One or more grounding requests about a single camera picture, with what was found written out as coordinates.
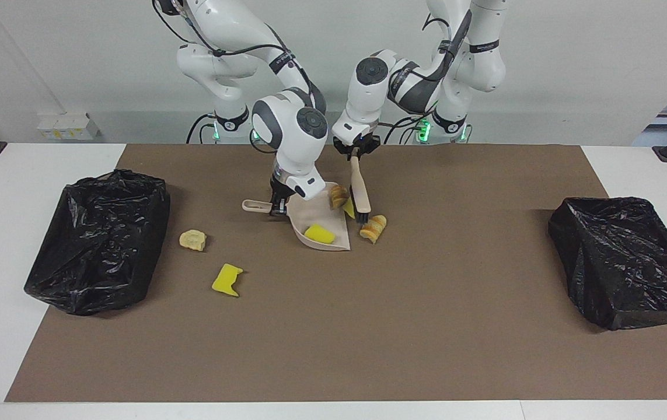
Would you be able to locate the beige plastic dustpan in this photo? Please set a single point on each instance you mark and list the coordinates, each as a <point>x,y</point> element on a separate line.
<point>310,219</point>

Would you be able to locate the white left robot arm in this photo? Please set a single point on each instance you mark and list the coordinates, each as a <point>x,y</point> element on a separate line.
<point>473,64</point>

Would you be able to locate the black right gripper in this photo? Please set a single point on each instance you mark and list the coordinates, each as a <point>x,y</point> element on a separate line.
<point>279,188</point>

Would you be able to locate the large yellow sponge piece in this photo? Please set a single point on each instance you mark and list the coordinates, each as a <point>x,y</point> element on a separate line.
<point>319,234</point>

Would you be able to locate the small yellow sponge piece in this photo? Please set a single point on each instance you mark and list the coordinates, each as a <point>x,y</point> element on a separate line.
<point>349,209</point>

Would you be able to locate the white wall socket box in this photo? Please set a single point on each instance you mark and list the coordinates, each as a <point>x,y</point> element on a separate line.
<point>67,127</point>

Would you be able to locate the pale yellow food piece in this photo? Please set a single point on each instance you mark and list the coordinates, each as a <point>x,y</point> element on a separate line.
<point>192,240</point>

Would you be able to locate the striped toy croissant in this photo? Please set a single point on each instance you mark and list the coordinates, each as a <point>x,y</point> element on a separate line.
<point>338,196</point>
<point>373,229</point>

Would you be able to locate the beige hand brush black bristles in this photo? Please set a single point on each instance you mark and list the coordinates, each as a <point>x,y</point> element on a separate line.
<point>360,186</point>

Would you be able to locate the notched yellow sponge piece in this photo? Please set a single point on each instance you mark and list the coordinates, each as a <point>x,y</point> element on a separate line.
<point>227,281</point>

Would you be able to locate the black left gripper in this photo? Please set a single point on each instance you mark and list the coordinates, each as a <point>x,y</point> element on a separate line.
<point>366,143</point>

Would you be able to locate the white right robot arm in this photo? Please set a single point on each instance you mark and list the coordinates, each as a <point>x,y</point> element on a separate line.
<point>234,29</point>

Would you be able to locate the brown table mat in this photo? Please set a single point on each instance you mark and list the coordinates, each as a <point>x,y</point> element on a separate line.
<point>333,361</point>

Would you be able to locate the black bag lined bin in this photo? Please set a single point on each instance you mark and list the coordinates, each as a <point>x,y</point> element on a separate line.
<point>625,262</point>
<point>97,245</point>

